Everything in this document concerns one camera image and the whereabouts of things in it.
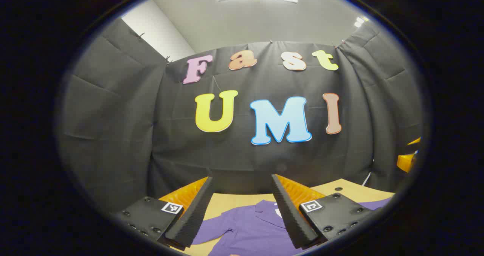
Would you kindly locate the white garment hang tag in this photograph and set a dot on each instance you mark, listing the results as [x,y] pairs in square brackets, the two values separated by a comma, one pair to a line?
[278,212]

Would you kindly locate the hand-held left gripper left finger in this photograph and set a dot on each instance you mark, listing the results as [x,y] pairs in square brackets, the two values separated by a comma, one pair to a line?
[189,218]

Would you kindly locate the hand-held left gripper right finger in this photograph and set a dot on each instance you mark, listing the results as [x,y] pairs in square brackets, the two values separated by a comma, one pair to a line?
[293,218]

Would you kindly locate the black backdrop cloth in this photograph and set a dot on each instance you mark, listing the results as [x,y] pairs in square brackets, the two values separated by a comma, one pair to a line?
[113,135]

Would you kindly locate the purple shirt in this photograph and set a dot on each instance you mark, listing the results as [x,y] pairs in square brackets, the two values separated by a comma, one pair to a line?
[245,229]

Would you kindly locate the small ceiling light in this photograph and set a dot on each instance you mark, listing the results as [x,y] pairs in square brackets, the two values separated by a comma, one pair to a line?
[360,21]

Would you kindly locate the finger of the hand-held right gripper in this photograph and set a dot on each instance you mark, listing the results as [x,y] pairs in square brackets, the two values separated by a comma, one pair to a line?
[406,162]
[414,141]

